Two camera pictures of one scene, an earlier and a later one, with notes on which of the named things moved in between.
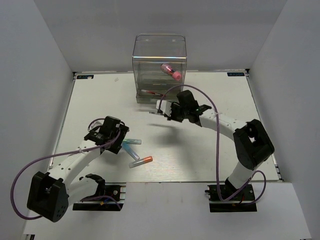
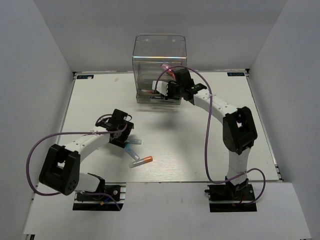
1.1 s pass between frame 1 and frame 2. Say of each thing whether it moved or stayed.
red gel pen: stayed
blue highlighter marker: stayed
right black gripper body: moved
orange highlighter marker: stayed
